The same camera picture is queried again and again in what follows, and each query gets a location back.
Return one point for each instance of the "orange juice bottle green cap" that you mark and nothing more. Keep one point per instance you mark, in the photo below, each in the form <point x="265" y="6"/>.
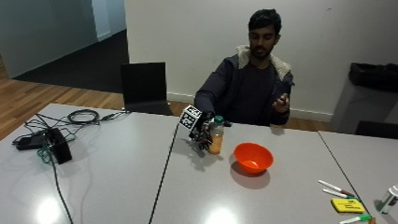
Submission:
<point x="216" y="137"/>

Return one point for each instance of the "white marker cube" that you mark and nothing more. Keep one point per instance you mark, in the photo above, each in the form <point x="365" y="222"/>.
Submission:
<point x="189" y="118"/>

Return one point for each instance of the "the person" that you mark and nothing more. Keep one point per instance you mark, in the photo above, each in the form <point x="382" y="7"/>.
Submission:
<point x="253" y="90"/>

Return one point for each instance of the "orange plastic bowl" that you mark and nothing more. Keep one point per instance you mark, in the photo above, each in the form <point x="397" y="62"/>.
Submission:
<point x="253" y="157"/>

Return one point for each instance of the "grey bin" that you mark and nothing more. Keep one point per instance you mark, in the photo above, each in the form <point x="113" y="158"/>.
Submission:
<point x="365" y="107"/>

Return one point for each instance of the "black chair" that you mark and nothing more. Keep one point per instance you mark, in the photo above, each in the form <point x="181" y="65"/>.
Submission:
<point x="145" y="88"/>

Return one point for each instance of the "black bag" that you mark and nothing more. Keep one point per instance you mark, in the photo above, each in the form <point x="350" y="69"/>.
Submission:
<point x="374" y="76"/>

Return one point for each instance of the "dark chair back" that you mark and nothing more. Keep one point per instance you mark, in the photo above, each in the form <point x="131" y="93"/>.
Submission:
<point x="376" y="129"/>

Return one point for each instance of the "white marker red cap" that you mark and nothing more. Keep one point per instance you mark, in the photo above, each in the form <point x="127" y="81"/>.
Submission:
<point x="336" y="187"/>

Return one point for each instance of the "white marker green cap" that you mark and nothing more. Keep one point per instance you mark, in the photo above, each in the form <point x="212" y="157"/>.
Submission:
<point x="356" y="219"/>
<point x="341" y="194"/>

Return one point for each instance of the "black electronics box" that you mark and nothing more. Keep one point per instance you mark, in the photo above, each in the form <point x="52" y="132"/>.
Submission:
<point x="59" y="145"/>

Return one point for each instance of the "yellow sticky note pad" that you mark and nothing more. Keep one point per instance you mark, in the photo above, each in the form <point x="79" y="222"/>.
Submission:
<point x="348" y="205"/>

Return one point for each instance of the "black flat device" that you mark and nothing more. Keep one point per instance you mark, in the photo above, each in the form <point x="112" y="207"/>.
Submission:
<point x="30" y="142"/>

